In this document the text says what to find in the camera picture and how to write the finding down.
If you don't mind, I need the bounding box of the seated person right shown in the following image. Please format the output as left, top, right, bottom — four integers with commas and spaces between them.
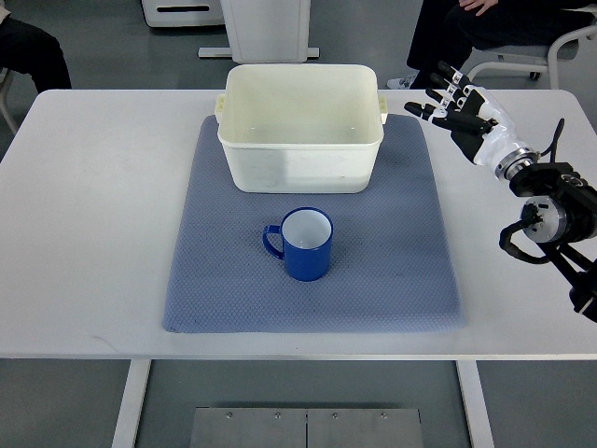
386, 0, 592, 90

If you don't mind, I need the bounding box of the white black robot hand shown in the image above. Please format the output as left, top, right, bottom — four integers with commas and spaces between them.
404, 62, 526, 167

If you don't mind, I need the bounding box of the white appliance with slot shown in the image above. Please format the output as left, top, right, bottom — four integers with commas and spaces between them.
141, 0, 224, 28

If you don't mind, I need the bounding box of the white chair right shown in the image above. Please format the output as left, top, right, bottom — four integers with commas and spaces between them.
467, 23, 596, 90

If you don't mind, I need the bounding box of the metal floor plate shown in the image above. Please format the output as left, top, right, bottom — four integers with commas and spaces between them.
189, 408, 423, 447

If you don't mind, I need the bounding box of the white table frame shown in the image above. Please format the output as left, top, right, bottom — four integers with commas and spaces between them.
111, 359, 495, 447

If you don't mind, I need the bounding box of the blue mug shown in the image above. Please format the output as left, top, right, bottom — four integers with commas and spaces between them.
262, 207, 334, 282

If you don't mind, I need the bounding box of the blue textured mat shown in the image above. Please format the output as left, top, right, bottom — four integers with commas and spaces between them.
162, 115, 465, 333

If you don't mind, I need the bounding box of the white machine base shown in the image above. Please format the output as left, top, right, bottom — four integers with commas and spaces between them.
198, 0, 320, 63

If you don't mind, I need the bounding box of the cream plastic box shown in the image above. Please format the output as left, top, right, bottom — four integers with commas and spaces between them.
215, 63, 387, 193

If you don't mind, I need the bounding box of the seated person left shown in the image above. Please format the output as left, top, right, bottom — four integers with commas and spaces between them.
1, 1, 72, 93

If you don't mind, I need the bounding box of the seated person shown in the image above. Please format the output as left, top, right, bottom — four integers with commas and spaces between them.
1, 1, 72, 93
386, 0, 592, 90

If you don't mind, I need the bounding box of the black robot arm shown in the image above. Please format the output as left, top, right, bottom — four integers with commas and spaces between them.
495, 119, 596, 321

